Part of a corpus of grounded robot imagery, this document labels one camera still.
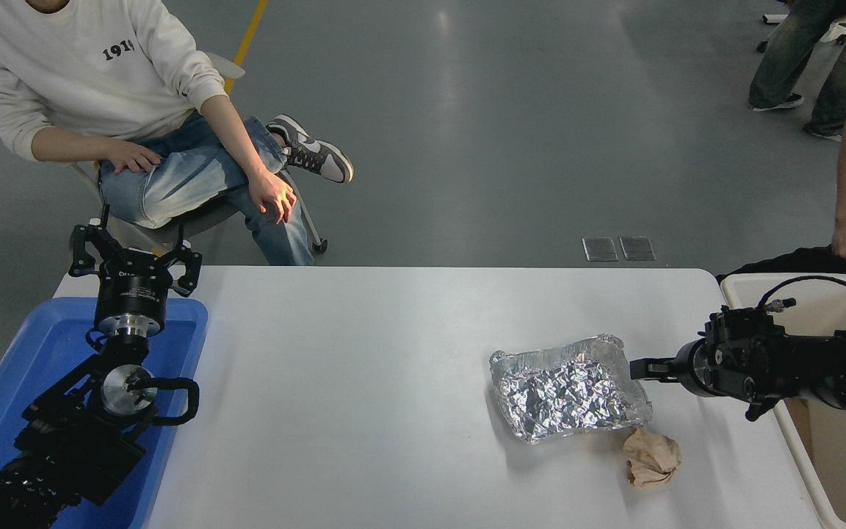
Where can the seated person's right hand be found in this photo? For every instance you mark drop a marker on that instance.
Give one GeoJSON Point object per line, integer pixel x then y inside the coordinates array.
{"type": "Point", "coordinates": [133, 156]}

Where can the seated person's left hand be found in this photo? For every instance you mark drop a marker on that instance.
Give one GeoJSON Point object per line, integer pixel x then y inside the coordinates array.
{"type": "Point", "coordinates": [272, 192]}

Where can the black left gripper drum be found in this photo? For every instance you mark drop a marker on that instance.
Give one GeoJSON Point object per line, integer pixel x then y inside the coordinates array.
{"type": "Point", "coordinates": [133, 290]}

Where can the seated person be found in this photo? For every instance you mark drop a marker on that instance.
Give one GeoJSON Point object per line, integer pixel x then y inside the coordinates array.
{"type": "Point", "coordinates": [78, 66]}

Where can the crumpled tan paper ball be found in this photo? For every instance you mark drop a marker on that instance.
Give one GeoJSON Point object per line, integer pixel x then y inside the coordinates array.
{"type": "Point", "coordinates": [651, 459]}

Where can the large pale bin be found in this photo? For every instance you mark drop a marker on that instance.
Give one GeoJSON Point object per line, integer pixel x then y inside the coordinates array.
{"type": "Point", "coordinates": [841, 477]}

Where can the seated person's right forearm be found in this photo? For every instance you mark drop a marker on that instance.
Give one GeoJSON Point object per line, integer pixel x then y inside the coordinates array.
{"type": "Point", "coordinates": [70, 145]}

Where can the blue plastic tray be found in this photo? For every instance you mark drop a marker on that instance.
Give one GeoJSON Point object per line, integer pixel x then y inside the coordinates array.
{"type": "Point", "coordinates": [41, 353]}

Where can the white chair with castors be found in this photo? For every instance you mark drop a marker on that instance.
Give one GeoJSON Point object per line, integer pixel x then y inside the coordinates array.
{"type": "Point", "coordinates": [226, 66]}

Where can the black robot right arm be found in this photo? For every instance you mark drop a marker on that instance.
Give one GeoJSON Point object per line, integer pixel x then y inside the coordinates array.
{"type": "Point", "coordinates": [819, 360]}

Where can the metal floor socket cover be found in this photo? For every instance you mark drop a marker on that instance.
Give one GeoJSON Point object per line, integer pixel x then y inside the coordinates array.
{"type": "Point", "coordinates": [600, 249]}
{"type": "Point", "coordinates": [637, 248]}

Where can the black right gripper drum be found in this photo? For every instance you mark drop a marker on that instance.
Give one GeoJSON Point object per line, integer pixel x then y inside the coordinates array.
{"type": "Point", "coordinates": [686, 366]}

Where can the seated person's left forearm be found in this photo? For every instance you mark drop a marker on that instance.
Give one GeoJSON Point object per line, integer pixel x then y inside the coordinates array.
{"type": "Point", "coordinates": [232, 136]}

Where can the walking person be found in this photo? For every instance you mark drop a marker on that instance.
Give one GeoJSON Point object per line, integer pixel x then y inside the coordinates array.
{"type": "Point", "coordinates": [790, 44]}

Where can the silver foil tray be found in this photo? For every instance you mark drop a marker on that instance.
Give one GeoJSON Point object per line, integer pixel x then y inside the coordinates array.
{"type": "Point", "coordinates": [562, 397]}

